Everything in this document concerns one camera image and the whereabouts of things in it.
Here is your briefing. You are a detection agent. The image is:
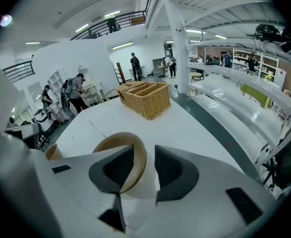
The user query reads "brown wooden rack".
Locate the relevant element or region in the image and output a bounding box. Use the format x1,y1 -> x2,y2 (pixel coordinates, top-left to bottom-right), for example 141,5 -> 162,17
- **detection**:
116,62 -> 126,84

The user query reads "black balcony railing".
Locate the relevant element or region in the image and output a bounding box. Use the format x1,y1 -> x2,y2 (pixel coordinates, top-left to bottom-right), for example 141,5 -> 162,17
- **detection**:
2,60 -> 36,84
70,10 -> 148,41

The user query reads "beige hutch desk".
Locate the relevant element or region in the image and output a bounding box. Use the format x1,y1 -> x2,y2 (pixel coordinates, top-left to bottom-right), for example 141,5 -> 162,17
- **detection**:
152,58 -> 167,77

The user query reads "green covered table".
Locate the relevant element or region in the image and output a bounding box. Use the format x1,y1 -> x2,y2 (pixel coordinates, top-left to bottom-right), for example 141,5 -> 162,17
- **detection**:
239,83 -> 274,109

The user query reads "white open shelf unit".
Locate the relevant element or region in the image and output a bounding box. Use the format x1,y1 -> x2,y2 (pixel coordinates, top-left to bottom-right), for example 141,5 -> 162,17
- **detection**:
47,69 -> 68,96

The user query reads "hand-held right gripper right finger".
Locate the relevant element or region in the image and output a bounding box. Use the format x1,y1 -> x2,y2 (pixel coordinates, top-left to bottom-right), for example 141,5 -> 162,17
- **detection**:
135,144 -> 277,238

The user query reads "white tiered counter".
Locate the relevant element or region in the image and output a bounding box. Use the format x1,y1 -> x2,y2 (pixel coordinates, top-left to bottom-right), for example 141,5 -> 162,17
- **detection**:
187,62 -> 291,167

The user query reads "white cooler box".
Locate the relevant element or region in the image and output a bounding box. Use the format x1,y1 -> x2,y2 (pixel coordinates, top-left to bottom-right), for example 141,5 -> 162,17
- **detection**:
32,108 -> 56,136

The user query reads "round ceiling light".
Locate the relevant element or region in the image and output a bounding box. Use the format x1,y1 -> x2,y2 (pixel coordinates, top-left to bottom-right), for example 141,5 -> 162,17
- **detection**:
0,14 -> 13,27

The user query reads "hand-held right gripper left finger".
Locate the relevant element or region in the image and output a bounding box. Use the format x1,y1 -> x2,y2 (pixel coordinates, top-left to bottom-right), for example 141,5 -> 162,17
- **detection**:
32,144 -> 135,238

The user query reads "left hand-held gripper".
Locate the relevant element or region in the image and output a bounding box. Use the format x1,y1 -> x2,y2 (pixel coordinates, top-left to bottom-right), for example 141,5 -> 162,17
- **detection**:
4,122 -> 41,143

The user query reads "woven wicker basket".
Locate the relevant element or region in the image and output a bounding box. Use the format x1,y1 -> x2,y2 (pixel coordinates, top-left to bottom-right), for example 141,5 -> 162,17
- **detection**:
116,81 -> 172,120

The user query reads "brown bowl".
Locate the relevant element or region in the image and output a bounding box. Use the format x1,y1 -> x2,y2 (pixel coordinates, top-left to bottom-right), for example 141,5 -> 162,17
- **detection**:
92,132 -> 159,200
44,143 -> 63,161

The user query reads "white vanity desk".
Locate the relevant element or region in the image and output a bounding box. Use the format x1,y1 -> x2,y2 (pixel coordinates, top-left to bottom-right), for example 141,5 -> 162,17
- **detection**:
82,82 -> 104,108

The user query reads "gold wire chair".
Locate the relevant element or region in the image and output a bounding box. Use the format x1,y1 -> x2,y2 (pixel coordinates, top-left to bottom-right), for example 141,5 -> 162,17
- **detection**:
99,88 -> 121,107

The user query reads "black bulky device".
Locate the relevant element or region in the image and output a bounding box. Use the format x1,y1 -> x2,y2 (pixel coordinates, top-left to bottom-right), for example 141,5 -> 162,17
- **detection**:
246,23 -> 291,56

